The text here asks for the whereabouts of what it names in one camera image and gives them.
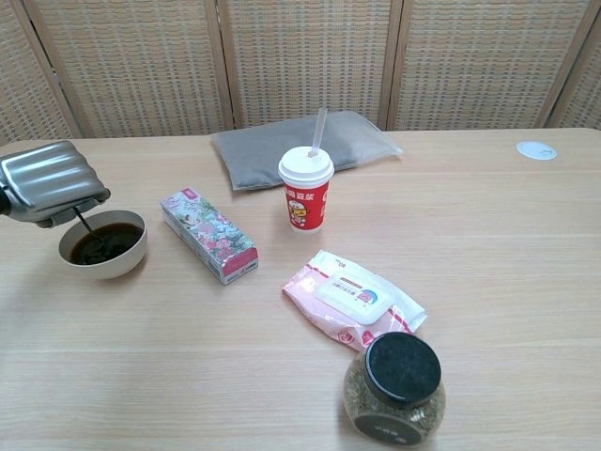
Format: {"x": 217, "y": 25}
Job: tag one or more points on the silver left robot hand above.
{"x": 49, "y": 178}

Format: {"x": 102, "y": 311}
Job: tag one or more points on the floral print carton box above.
{"x": 210, "y": 233}

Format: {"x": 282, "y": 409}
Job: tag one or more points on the red paper cup white lid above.
{"x": 306, "y": 197}

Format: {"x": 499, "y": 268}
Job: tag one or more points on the beige bowl with dark liquid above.
{"x": 104, "y": 246}

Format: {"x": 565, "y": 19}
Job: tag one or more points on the black plastic spoon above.
{"x": 87, "y": 228}

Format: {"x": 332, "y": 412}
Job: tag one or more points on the glass jar with black lid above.
{"x": 399, "y": 390}

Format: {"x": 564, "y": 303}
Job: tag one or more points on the pink wet wipes pack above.
{"x": 352, "y": 300}

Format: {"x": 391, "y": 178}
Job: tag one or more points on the grey filled plastic bag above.
{"x": 263, "y": 150}

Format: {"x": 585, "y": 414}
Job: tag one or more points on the woven folding screen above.
{"x": 300, "y": 61}

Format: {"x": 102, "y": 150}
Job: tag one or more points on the translucent plastic straw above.
{"x": 318, "y": 130}

